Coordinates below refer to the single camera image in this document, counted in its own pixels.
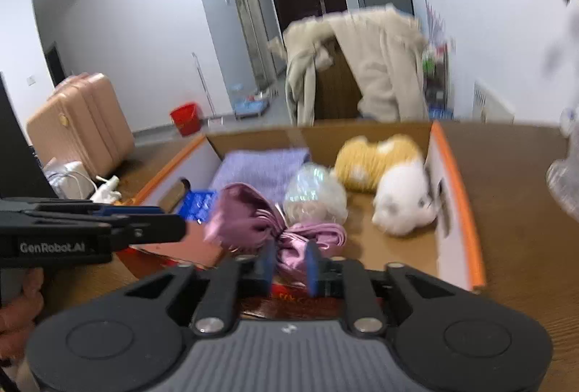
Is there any red plastic bucket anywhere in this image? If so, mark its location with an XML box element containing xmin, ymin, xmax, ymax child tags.
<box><xmin>170</xmin><ymin>102</ymin><xmax>202</xmax><ymax>137</ymax></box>

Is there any purple folded towel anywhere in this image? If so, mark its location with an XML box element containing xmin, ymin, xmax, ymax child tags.
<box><xmin>209</xmin><ymin>148</ymin><xmax>310</xmax><ymax>204</ymax></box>

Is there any beige coat on chair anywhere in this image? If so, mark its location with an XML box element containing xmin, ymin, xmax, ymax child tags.
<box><xmin>268</xmin><ymin>4</ymin><xmax>429</xmax><ymax>125</ymax></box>

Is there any clear plastic cup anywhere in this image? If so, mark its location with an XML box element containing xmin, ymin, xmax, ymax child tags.
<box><xmin>546</xmin><ymin>108</ymin><xmax>579</xmax><ymax>221</ymax></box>

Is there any black paper shopping bag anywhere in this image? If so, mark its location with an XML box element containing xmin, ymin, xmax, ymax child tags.
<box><xmin>0</xmin><ymin>84</ymin><xmax>57</xmax><ymax>198</ymax></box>

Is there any iridescent plush ball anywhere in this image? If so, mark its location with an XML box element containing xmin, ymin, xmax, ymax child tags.
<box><xmin>283</xmin><ymin>163</ymin><xmax>348</xmax><ymax>225</ymax></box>

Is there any yellow white plush toy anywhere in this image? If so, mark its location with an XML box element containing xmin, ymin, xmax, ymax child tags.
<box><xmin>333</xmin><ymin>135</ymin><xmax>437</xmax><ymax>236</ymax></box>

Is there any brown wooden chair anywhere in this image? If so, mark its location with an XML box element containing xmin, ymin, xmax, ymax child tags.
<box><xmin>314</xmin><ymin>38</ymin><xmax>362</xmax><ymax>121</ymax></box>

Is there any person's left hand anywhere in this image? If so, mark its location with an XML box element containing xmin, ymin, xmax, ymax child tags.
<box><xmin>0</xmin><ymin>268</ymin><xmax>44</xmax><ymax>363</ymax></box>

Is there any blue patterned packet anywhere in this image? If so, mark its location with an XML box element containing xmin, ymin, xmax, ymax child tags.
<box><xmin>178</xmin><ymin>190</ymin><xmax>218</xmax><ymax>223</ymax></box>

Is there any white mop stick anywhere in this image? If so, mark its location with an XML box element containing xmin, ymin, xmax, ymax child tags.
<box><xmin>191</xmin><ymin>52</ymin><xmax>217</xmax><ymax>121</ymax></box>

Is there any pink satin bow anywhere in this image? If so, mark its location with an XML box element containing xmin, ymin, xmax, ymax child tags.
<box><xmin>204</xmin><ymin>182</ymin><xmax>346</xmax><ymax>283</ymax></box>

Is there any cluttered storage shelf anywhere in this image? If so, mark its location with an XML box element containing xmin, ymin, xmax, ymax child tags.
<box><xmin>422</xmin><ymin>43</ymin><xmax>453</xmax><ymax>120</ymax></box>

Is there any pink hard-shell suitcase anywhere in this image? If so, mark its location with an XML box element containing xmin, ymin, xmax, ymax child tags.
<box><xmin>26</xmin><ymin>74</ymin><xmax>135</xmax><ymax>178</ymax></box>

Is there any white charger and cable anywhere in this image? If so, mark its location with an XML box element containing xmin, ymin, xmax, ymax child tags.
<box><xmin>43</xmin><ymin>160</ymin><xmax>124</xmax><ymax>205</ymax></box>

